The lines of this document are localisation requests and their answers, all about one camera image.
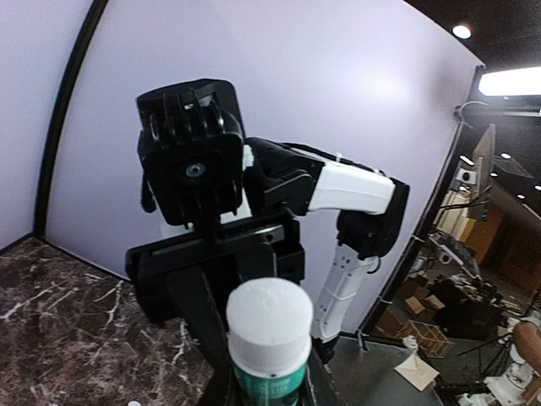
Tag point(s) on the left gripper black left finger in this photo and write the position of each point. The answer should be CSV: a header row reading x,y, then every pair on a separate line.
x,y
222,389

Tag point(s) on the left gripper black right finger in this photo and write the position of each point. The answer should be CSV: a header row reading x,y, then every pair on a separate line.
x,y
318,387

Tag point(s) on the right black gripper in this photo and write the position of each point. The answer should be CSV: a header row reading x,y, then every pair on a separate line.
x,y
191,275

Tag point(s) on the white green glue stick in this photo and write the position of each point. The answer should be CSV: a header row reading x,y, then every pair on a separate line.
x,y
269,340

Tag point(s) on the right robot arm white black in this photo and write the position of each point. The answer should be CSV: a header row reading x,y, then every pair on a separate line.
x,y
370,205

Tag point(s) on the beige envelope on floor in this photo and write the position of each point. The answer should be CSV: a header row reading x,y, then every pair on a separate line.
x,y
417,372

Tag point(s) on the left black frame post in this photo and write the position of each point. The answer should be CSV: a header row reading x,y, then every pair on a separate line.
x,y
59,113

